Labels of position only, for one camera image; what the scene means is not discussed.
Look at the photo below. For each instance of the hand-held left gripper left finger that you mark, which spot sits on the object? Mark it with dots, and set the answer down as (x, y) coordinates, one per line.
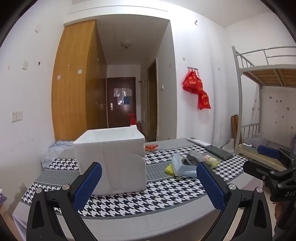
(87, 185)

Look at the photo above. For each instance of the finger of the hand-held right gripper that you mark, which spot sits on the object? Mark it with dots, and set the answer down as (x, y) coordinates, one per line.
(256, 168)
(268, 151)

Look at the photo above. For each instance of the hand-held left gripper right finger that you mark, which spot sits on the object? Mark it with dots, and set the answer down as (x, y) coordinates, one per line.
(212, 187)

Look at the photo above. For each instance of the white foam box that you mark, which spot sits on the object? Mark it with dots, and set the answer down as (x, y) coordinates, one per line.
(111, 157)

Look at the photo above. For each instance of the grey knitted cloth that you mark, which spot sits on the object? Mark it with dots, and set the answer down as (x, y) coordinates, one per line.
(194, 156)

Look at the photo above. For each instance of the yellow foam fruit net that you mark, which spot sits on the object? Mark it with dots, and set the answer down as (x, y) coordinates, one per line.
(169, 169)

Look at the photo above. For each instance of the grey bedding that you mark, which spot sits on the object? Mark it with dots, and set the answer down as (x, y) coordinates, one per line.
(256, 140)

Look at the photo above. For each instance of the floral plastic packet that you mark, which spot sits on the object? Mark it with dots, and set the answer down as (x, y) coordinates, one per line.
(211, 160)

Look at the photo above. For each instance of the white plastic bag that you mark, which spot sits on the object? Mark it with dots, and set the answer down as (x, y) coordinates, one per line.
(229, 146)

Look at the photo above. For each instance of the black smartphone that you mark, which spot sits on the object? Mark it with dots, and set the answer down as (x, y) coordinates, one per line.
(218, 153)

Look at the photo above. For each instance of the wooden sticks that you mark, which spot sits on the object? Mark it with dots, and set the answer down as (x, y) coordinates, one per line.
(234, 127)

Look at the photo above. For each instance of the light blue cloth pile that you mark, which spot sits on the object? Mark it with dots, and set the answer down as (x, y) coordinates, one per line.
(57, 150)

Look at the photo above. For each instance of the white remote control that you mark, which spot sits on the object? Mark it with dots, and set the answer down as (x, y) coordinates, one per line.
(198, 141)

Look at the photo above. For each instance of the houndstooth table cloth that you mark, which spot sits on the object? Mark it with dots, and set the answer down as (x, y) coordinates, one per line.
(143, 201)

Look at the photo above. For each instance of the metal bunk bed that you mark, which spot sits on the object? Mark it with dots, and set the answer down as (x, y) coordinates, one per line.
(238, 92)

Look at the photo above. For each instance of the red snack packet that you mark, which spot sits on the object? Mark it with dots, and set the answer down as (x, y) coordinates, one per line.
(151, 147)

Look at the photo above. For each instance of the white pump bottle red cap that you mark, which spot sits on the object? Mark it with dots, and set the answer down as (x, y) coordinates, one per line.
(132, 122)

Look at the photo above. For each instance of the red fire extinguisher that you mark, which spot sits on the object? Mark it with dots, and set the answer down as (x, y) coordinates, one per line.
(139, 127)

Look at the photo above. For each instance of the blue door notice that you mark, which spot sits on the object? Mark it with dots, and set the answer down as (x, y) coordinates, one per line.
(126, 100)

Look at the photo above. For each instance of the wooden wardrobe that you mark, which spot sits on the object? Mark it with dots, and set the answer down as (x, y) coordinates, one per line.
(71, 92)

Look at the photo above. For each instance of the dark brown entrance door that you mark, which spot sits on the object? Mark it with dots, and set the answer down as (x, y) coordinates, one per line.
(111, 92)

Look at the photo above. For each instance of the red plastic bag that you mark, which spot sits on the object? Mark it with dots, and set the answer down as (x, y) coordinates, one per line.
(193, 84)

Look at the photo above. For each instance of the ceiling lamp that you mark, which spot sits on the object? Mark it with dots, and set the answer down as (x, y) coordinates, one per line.
(126, 43)

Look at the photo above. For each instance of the white wall switch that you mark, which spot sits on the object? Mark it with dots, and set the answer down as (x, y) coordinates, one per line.
(19, 115)

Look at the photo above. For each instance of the white wall socket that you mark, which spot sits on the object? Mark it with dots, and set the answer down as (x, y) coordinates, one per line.
(13, 116)

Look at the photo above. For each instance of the wooden side door frame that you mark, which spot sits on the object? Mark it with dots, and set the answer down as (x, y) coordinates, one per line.
(152, 104)

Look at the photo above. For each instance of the metal wall hook rack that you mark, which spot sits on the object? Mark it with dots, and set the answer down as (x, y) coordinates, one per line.
(192, 68)

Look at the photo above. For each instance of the white wall plate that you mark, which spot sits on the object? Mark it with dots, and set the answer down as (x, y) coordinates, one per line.
(25, 65)
(38, 27)

